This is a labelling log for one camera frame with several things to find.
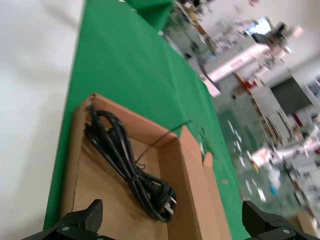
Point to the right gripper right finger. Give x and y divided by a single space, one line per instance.
265 225

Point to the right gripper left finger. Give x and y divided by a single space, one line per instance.
75 225

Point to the cardboard box with round hole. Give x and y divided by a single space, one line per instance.
100 180

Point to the torn clear tape patch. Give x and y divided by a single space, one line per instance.
205 145

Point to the black display screen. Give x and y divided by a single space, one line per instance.
292 96

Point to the green table cloth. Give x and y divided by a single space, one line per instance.
125 62

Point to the bright monitor screen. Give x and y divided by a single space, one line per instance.
261 25

